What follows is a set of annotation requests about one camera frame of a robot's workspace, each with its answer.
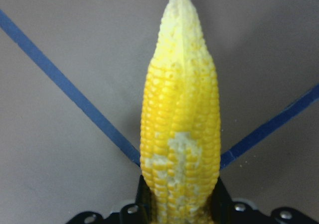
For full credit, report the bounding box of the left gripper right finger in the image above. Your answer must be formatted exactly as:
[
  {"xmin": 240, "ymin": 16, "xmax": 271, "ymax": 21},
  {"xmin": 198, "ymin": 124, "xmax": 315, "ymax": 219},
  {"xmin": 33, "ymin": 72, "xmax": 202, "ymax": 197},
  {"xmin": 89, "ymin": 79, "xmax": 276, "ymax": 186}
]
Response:
[{"xmin": 208, "ymin": 177, "xmax": 252, "ymax": 224}]

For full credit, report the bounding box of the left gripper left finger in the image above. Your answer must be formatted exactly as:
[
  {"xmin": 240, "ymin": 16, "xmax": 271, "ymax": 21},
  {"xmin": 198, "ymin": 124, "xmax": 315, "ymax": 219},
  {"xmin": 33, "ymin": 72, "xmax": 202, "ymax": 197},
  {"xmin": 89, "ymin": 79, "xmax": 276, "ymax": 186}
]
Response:
[{"xmin": 120, "ymin": 175, "xmax": 153, "ymax": 224}]

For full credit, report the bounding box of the yellow corn cob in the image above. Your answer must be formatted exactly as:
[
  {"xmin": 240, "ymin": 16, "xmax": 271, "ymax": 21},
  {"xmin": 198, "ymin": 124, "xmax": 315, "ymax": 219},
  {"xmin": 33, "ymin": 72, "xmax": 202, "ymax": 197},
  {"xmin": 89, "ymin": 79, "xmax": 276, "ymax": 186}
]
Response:
[{"xmin": 140, "ymin": 0, "xmax": 221, "ymax": 224}]

